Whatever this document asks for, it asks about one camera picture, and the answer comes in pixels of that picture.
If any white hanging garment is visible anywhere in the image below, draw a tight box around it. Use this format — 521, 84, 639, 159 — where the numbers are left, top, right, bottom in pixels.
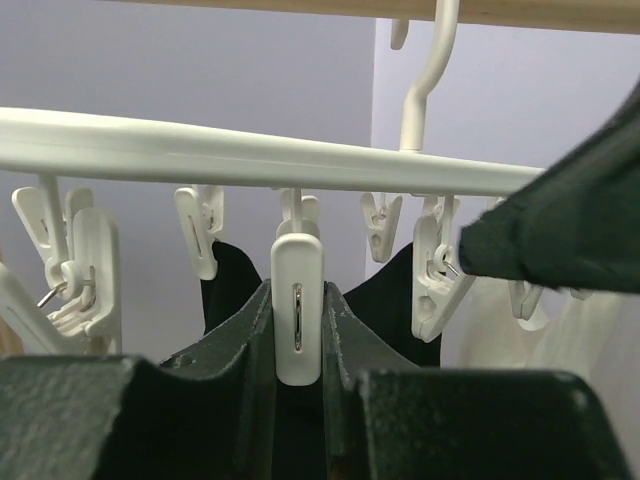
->
449, 274, 640, 386

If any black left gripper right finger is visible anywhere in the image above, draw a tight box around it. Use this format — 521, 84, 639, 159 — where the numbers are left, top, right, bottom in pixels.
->
322, 282, 418, 385

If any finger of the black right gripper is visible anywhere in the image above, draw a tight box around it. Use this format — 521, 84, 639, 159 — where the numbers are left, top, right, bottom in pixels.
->
458, 89, 639, 291

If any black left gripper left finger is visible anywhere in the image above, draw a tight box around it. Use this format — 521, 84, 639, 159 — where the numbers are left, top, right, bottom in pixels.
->
159, 281, 276, 388

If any wooden clothes rack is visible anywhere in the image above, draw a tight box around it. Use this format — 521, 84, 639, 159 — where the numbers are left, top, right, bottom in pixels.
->
0, 0, 640, 356

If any black hanging underwear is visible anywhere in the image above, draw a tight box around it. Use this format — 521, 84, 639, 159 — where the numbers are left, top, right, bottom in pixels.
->
199, 239, 446, 480

